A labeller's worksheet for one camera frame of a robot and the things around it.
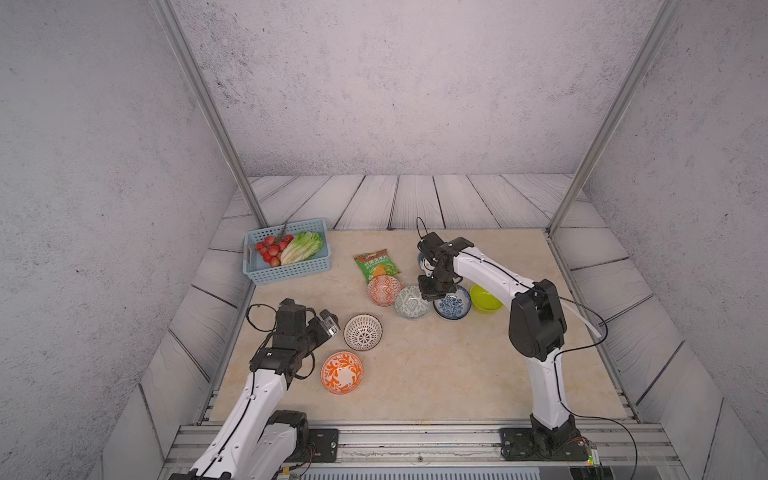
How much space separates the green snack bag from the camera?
3.49ft

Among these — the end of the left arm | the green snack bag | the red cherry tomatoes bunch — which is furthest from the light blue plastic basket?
the end of the left arm

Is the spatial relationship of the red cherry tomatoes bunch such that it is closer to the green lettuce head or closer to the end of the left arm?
the green lettuce head

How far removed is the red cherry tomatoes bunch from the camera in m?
1.10

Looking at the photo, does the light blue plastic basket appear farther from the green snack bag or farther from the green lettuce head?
the green snack bag

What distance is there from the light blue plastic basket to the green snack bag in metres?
0.12

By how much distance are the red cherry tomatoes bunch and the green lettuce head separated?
20 millimetres

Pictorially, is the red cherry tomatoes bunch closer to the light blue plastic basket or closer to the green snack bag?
the light blue plastic basket
